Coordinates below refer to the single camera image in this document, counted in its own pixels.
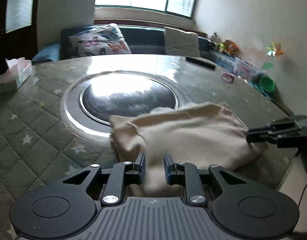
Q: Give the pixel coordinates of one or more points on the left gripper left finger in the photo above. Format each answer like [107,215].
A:
[67,206]

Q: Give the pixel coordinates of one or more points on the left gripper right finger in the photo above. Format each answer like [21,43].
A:
[239,206]

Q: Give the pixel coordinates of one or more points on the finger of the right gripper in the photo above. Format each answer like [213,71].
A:
[266,134]
[291,121]

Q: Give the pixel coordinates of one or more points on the cream beige garment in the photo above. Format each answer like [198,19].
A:
[201,134]

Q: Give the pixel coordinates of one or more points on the green plastic bowl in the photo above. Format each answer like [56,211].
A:
[267,84]

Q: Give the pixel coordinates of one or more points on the clear plastic storage box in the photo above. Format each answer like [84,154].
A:
[244,70]

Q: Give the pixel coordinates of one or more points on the colourful paper pinwheel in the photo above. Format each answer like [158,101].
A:
[274,52]

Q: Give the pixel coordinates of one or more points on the pink hair scrunchie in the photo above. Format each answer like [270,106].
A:
[227,77]

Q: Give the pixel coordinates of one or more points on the black remote control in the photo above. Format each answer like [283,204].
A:
[201,62]

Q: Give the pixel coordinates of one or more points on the orange yellow plush toys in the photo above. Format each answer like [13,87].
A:
[228,47]

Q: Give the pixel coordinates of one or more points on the black white plush toy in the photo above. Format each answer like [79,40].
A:
[214,37]

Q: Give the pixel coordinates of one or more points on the round black induction cooktop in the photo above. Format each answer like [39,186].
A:
[124,94]

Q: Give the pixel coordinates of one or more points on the grey plain pillow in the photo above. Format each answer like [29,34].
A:
[181,43]

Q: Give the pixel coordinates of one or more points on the tissue box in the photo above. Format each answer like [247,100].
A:
[19,70]

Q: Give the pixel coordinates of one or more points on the dark teal sofa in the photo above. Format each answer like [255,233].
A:
[140,39]

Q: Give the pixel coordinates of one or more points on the butterfly print pillow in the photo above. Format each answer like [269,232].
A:
[103,40]

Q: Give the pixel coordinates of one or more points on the dark door frosted glass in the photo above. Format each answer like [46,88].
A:
[18,30]

